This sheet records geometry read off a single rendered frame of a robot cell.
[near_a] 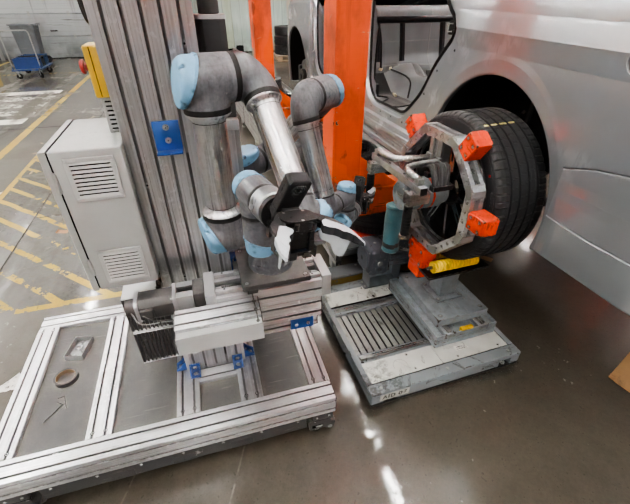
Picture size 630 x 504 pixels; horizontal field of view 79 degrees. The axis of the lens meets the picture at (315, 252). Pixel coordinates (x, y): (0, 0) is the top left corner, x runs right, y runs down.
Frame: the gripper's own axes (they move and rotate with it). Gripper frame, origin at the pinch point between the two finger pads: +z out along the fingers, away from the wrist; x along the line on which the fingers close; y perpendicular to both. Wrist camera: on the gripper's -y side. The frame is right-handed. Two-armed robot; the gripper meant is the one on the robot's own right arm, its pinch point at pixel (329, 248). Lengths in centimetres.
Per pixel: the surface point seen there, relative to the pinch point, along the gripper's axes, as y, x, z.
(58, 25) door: 44, 7, -1425
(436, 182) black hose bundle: 14, -81, -48
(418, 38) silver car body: -35, -276, -274
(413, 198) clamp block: 20, -74, -51
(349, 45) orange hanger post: -26, -79, -113
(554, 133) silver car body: -9, -109, -28
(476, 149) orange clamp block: 0, -91, -43
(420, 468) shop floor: 116, -65, -3
